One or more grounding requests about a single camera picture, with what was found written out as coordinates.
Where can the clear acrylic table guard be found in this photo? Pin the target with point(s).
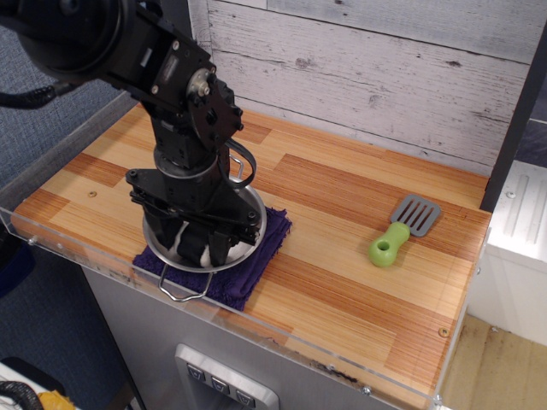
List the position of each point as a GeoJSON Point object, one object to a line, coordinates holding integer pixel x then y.
{"type": "Point", "coordinates": [324, 327]}

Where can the black and white sushi roll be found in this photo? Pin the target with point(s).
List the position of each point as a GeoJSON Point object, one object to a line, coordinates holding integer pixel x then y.
{"type": "Point", "coordinates": [191, 244]}

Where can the dark grey right post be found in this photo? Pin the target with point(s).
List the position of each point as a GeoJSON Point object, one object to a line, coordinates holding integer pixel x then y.
{"type": "Point", "coordinates": [517, 126]}

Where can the purple cloth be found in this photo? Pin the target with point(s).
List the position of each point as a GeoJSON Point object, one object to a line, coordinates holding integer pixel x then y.
{"type": "Point", "coordinates": [233, 287]}

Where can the white metal cabinet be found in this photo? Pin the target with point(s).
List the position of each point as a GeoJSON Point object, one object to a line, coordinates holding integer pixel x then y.
{"type": "Point", "coordinates": [509, 289]}

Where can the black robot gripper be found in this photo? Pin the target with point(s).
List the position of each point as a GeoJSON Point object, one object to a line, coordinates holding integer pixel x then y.
{"type": "Point", "coordinates": [207, 199]}

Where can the silver dispenser button panel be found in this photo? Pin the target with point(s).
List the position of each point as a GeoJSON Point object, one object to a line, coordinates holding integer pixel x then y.
{"type": "Point", "coordinates": [209, 384]}

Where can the steel bowl with wire handles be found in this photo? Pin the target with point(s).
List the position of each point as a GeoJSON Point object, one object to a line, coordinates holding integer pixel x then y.
{"type": "Point", "coordinates": [246, 172]}

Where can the green and grey toy spatula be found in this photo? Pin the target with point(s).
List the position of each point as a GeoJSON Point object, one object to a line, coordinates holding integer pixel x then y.
{"type": "Point", "coordinates": [414, 216]}

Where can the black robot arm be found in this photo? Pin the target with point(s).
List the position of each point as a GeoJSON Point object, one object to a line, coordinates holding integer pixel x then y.
{"type": "Point", "coordinates": [130, 46]}

